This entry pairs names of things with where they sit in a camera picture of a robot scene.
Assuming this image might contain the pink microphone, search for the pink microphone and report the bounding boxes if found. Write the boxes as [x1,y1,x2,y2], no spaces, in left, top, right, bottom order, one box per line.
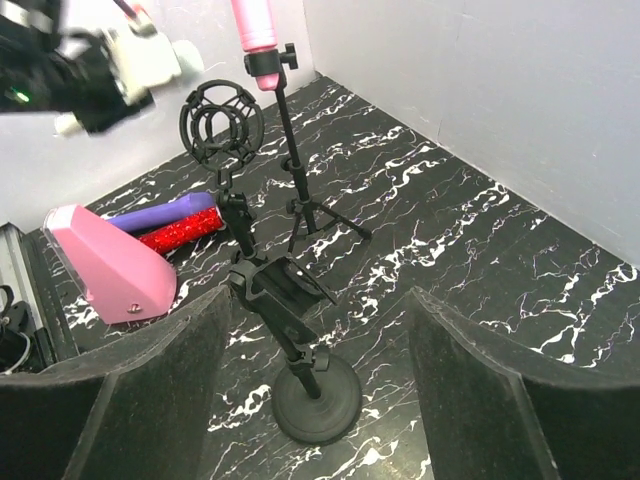
[231,0,281,91]

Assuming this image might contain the black tripod stand pink mic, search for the black tripod stand pink mic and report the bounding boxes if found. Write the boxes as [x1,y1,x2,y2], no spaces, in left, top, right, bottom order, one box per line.
[244,43,372,254]

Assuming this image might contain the aluminium frame rail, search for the aluminium frame rail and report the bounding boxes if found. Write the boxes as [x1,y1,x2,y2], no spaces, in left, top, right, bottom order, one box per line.
[0,222,41,376]

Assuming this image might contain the red glitter microphone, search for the red glitter microphone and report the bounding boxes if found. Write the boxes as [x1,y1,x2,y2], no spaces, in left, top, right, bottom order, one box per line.
[138,207,225,255]

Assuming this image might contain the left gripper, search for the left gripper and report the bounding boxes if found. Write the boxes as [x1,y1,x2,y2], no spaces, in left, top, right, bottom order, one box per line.
[51,45,155,135]

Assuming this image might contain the black marble mat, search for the black marble mat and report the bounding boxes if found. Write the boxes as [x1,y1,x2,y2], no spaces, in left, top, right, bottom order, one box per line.
[44,78,639,479]

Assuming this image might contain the black tripod shock-mount stand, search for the black tripod shock-mount stand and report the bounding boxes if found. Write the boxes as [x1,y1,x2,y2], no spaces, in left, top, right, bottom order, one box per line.
[178,79,266,265]

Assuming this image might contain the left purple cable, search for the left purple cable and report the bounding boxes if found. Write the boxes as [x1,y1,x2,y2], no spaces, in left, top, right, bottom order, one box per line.
[112,0,144,24]

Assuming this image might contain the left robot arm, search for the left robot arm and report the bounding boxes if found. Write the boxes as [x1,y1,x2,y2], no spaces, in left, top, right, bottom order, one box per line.
[1,1,154,135]

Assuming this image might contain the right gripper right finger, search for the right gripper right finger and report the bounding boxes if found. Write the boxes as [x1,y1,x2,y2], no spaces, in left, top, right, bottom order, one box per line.
[407,287,639,479]

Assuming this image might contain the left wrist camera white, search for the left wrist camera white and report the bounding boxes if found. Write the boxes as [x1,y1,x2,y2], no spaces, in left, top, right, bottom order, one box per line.
[102,4,204,105]

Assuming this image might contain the purple microphone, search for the purple microphone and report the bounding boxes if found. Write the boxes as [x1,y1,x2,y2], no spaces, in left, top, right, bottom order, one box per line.
[107,192,215,233]

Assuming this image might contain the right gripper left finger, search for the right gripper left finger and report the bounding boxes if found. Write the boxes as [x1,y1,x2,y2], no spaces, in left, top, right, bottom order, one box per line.
[1,287,231,479]

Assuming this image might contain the pink metronome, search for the pink metronome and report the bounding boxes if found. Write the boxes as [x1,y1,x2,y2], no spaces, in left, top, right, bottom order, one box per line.
[43,205,177,325]

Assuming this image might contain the black round-base stand white mic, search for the black round-base stand white mic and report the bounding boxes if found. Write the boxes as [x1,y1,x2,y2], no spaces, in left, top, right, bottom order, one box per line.
[229,256,362,446]

